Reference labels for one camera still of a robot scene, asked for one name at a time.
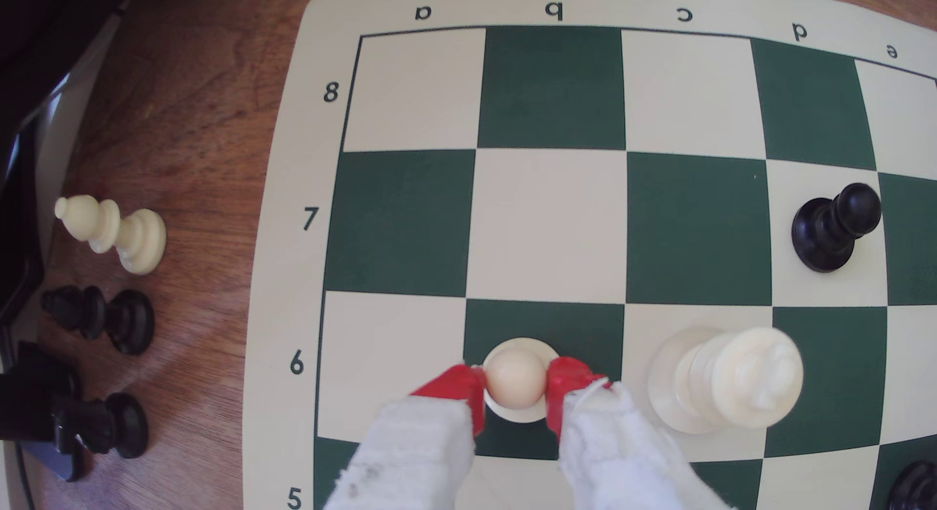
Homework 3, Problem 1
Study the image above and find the black pawn chess piece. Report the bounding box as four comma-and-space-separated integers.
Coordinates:
51, 391, 149, 460
40, 285, 156, 356
887, 460, 937, 510
791, 182, 883, 274

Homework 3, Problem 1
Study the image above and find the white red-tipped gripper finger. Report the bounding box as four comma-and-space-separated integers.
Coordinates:
545, 356, 736, 510
322, 364, 488, 510

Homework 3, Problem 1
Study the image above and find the green and cream chess mat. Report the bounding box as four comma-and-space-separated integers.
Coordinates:
242, 0, 937, 510

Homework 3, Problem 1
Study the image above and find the white pawn chess piece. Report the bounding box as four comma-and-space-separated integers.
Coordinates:
479, 337, 561, 425
54, 195, 168, 276

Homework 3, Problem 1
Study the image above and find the white queen chess piece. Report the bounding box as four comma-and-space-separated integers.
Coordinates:
647, 326, 805, 435

